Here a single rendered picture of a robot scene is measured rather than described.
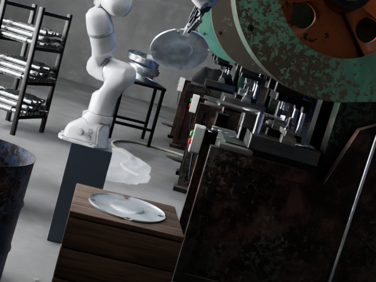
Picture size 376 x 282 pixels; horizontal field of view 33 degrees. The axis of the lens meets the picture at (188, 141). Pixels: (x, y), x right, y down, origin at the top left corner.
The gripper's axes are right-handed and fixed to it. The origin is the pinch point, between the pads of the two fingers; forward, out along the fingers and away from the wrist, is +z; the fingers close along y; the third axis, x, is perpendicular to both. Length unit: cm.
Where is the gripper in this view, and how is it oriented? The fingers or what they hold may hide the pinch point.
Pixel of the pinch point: (187, 29)
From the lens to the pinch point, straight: 308.4
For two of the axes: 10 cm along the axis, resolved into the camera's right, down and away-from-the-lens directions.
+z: -4.0, 5.2, 7.5
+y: -0.2, -8.3, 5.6
